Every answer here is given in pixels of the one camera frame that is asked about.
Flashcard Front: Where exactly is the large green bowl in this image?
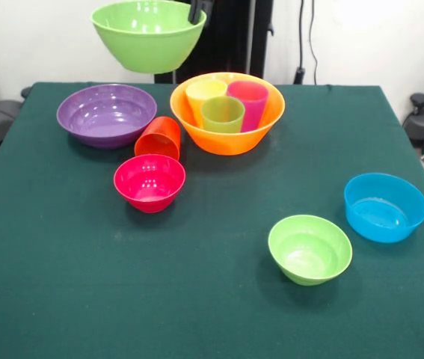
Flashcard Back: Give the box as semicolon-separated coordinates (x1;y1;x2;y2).
90;0;208;75

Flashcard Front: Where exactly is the yellow cup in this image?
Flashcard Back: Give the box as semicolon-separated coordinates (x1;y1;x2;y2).
185;79;229;127

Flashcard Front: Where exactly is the purple cup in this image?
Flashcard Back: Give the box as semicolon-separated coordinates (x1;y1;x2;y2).
226;80;271;133

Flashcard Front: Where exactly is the green cup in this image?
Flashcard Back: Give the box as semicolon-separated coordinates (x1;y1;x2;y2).
200;96;246;134

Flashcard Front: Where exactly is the large orange bowl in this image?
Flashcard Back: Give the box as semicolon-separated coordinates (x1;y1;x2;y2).
169;72;286;156

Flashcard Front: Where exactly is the red-orange cup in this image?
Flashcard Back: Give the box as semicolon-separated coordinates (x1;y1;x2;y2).
134;116;182;162

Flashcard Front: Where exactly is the purple bowl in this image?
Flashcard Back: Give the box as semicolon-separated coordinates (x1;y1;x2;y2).
55;83;158;150

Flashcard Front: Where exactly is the pink bowl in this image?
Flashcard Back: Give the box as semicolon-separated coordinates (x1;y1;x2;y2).
113;153;187;214

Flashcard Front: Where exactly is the small green bowl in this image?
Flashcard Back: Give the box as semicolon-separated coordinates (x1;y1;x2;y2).
268;214;354;286

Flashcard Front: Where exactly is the blue bowl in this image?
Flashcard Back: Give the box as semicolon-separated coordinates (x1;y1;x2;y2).
343;172;424;245

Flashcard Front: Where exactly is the dark green table cloth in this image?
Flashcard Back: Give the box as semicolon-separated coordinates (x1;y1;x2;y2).
0;82;424;359

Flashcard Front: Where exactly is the black wall cable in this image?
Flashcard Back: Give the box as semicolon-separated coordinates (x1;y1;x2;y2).
294;0;319;86

